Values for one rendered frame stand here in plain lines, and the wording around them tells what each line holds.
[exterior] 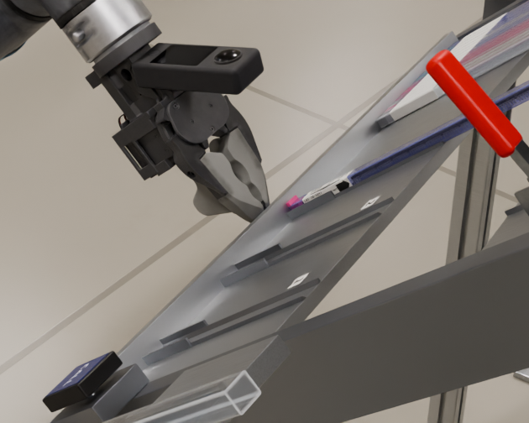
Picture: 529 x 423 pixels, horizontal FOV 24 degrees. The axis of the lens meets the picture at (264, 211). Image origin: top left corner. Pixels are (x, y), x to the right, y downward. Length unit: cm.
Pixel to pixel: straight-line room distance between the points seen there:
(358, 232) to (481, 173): 60
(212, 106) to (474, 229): 51
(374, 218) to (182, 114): 27
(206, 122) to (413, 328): 50
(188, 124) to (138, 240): 116
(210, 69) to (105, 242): 122
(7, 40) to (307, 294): 46
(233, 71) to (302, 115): 154
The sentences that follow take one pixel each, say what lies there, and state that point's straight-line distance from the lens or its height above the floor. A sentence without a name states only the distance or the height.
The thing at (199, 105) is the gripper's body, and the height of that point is 80.
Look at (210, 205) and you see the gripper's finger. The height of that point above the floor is 71.
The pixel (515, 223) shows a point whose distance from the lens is 68.
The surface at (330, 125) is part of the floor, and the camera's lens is 255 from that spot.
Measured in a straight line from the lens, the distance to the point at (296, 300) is 83.
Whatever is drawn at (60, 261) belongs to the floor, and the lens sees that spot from 222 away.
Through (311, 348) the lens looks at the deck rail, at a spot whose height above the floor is 91.
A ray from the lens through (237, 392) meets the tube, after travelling 45.
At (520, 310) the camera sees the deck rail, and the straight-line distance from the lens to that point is 62.
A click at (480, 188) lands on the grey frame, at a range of 150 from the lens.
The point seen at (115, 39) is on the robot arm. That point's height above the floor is 86.
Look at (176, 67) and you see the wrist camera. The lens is 108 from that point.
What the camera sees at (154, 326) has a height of 73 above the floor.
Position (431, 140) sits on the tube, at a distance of 99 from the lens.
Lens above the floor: 139
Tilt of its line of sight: 37 degrees down
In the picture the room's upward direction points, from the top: straight up
